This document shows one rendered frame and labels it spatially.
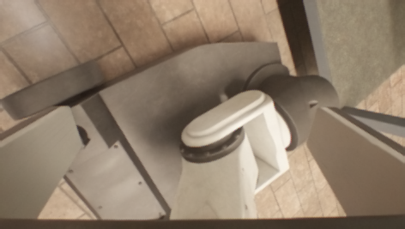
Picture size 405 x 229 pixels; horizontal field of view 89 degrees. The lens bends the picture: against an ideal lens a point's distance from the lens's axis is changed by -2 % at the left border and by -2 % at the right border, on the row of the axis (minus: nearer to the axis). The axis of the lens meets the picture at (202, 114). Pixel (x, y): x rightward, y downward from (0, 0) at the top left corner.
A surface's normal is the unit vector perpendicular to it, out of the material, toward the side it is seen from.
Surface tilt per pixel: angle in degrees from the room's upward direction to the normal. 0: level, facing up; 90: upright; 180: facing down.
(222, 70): 0
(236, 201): 90
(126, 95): 0
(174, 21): 0
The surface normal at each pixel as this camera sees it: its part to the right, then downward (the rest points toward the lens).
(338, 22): 0.42, 0.23
